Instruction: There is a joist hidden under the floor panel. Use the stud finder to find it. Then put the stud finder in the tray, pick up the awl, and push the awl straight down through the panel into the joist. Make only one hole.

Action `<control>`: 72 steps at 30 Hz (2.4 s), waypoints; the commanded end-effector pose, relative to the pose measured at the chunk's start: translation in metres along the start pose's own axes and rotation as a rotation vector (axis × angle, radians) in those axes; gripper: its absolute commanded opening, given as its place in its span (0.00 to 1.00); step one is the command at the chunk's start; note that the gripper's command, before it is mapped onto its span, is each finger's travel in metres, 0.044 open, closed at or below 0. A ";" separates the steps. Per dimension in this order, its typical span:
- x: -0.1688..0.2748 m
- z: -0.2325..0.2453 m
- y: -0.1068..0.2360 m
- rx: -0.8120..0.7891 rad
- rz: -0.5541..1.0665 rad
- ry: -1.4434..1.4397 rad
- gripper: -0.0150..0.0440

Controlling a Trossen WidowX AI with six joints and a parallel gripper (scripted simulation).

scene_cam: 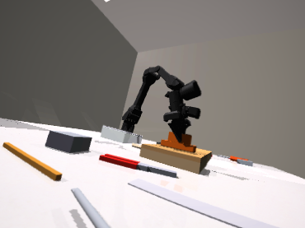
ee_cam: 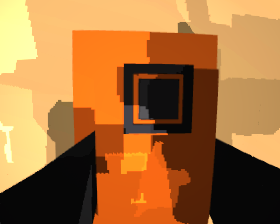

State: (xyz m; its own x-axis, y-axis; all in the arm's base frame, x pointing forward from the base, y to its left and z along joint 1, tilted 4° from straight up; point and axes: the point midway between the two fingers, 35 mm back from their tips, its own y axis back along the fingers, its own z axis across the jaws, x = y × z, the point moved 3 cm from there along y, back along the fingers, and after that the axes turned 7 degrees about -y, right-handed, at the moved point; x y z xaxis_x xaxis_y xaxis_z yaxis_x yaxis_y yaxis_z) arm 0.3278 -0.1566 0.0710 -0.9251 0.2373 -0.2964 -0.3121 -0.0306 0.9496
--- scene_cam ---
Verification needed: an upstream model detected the orange-brown long thin bar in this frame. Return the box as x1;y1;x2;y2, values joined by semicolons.
2;142;63;181

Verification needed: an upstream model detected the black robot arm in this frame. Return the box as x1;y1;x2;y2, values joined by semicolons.
120;65;201;133

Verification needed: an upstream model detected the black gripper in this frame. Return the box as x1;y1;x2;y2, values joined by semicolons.
163;101;191;142

